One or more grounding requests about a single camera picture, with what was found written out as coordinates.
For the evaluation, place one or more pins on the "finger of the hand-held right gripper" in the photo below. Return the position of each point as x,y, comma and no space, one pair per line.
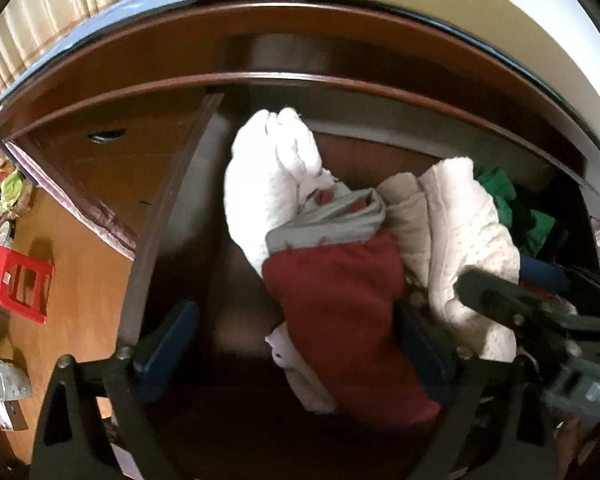
542,272
490,297

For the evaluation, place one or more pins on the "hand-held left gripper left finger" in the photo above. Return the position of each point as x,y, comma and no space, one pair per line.
167,345

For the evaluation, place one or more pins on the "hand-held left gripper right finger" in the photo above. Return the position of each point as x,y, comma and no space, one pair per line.
425,355

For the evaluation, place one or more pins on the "beige dotted underwear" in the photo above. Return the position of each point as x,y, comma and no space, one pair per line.
460,240

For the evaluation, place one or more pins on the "green black underwear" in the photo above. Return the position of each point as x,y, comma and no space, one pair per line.
500,195

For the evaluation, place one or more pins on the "dark red grey-trimmed underwear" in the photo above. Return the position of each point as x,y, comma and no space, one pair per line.
340,300

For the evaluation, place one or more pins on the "white dotted underwear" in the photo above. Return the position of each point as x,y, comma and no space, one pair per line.
265,195

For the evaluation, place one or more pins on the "white cardboard tray box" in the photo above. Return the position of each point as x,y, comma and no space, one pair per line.
530,35

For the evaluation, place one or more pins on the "purple bed skirt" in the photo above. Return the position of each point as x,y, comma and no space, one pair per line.
80,215

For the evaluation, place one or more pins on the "white crumpled bag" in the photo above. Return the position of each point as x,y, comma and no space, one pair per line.
5,390

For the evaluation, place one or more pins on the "red plastic stool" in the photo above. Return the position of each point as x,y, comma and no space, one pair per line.
0,270

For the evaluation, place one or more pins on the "green cloth item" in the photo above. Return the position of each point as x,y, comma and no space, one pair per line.
12,187

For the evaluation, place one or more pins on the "beige striped curtain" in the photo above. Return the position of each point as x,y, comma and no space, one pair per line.
40,5

